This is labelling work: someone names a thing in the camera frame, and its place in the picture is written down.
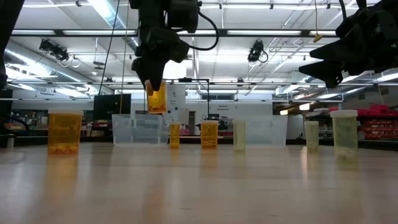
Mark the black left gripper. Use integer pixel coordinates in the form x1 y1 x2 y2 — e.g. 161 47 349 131
131 26 190 92

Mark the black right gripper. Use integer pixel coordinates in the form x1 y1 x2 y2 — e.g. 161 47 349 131
298 9 398 89

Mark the medium orange pill bottle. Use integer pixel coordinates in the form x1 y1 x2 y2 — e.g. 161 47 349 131
145 79 168 114
200 119 220 149

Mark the slim orange pill bottle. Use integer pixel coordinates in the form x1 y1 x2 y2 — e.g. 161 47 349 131
169 121 182 149

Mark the large clear vial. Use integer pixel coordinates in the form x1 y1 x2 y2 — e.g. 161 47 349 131
330 110 359 161

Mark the medium yellow-green pill bottle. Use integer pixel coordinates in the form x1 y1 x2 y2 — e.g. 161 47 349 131
304 120 320 152

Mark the large orange pill bottle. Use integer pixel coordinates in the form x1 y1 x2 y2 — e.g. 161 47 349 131
47 108 84 156

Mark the slim yellow-green pill bottle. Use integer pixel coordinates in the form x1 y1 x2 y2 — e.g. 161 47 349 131
233 119 247 152

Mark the clear plastic bin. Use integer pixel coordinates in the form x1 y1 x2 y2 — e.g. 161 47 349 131
235 114 289 147
111 113 170 146

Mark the white machine cabinet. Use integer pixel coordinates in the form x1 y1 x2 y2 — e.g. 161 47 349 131
164 84 190 126

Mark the black monitor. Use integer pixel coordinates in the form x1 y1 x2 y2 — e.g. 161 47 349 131
93 93 132 121

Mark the shelf with red bins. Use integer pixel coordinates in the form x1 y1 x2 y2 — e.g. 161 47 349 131
310 104 398 141

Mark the cluttered background workbench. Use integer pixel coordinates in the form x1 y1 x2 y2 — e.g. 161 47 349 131
11 108 113 138

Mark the yellow hanging cord connector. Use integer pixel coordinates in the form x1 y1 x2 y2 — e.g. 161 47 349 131
312 0 323 44

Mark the thin black metal frame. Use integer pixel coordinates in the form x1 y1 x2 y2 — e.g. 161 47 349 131
166 77 211 122

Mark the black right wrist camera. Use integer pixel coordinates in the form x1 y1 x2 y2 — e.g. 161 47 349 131
335 7 379 40

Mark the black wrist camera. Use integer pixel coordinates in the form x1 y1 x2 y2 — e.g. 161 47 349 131
167 0 200 34
335 7 379 40

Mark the black hanging cable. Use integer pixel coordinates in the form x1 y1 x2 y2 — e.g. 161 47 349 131
98 0 121 96

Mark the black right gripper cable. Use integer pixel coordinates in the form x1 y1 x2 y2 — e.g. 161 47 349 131
338 0 348 20

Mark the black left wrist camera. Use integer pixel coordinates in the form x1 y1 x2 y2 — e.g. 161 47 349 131
167 0 200 34

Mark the black ceiling camera cluster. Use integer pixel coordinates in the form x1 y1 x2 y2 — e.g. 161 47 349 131
39 38 71 62

